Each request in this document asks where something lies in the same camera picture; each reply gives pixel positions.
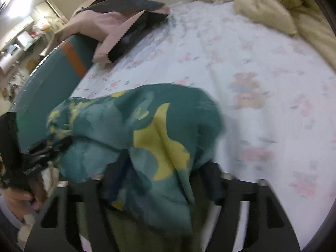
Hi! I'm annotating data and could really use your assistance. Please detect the bed with floral sheet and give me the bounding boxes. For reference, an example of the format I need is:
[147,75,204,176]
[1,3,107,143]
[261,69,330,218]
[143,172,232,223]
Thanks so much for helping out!
[71,0,336,250]

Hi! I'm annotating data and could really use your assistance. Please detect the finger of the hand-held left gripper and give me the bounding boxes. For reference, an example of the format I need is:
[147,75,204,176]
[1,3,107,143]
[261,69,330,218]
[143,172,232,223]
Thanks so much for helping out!
[28,135,74,161]

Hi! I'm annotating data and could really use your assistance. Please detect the pink cloth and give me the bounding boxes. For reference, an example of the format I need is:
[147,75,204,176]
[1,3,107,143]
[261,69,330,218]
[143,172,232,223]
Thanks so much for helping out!
[51,0,171,63]

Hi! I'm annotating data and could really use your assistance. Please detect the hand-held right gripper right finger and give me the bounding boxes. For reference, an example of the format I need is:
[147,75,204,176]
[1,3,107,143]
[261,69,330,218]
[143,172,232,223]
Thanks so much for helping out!
[196,162,301,252]

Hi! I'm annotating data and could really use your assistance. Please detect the person's left forearm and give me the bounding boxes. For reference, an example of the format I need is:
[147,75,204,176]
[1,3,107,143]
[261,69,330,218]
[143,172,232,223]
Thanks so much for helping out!
[0,198,30,243]

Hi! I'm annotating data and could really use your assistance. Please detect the teal yellow patterned shorts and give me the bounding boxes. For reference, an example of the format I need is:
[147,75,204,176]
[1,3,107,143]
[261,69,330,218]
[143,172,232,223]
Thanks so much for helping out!
[46,83,226,238]

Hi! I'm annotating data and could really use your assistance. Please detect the dark grey cloth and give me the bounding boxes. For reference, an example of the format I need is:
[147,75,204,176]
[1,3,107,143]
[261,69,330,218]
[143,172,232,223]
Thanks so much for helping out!
[81,0,169,61]

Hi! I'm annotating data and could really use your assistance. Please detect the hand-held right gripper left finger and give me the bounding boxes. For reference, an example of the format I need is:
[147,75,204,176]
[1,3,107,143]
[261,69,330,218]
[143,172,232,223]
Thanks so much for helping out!
[25,160,132,252]

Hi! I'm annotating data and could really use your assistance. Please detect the cream duvet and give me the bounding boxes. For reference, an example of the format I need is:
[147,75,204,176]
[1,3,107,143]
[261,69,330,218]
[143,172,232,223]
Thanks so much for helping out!
[234,0,336,71]

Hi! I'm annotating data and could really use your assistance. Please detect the black mesh cloth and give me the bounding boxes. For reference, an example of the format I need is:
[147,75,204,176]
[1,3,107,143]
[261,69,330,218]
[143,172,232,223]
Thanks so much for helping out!
[0,112,21,169]

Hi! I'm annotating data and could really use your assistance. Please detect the person's left hand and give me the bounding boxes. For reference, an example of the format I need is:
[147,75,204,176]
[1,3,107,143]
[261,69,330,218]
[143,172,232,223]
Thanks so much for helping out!
[0,173,51,216]

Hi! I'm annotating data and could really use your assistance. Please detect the folded green pants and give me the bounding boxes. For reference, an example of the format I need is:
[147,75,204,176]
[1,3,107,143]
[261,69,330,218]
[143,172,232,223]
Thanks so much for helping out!
[79,202,208,252]

